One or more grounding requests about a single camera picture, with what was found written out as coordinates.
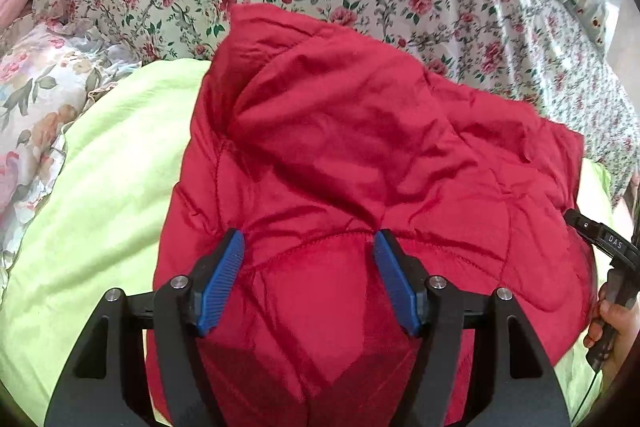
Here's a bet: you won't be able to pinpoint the red quilted hooded jacket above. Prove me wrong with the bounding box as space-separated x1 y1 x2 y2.
154 4 594 426

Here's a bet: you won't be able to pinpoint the person's right hand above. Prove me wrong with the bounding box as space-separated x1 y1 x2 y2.
584 284 640 391

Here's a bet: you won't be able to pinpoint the lime green bed sheet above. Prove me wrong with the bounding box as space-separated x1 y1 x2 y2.
1 60 612 426

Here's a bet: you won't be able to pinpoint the pastel floral pillow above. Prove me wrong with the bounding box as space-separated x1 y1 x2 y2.
1 15 141 291

